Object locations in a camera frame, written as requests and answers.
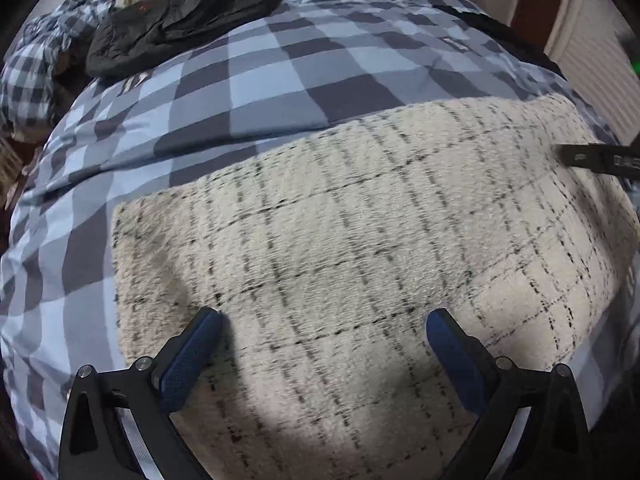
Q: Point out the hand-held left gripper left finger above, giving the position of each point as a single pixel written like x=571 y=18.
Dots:
x=192 y=360

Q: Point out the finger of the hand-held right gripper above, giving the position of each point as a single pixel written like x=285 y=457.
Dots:
x=600 y=159

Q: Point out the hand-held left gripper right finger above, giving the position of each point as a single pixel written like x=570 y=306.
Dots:
x=457 y=360

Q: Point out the cream checked fleece jacket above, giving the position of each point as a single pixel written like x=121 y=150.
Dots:
x=350 y=260

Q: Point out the dark cloth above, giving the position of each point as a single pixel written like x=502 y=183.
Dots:
x=500 y=35

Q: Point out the blue grey checkered blanket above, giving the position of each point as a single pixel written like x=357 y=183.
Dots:
x=300 y=70

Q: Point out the small-check blue white cloth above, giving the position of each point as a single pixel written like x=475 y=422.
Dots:
x=30 y=70

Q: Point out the black padded jacket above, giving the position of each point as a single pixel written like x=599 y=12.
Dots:
x=175 y=25

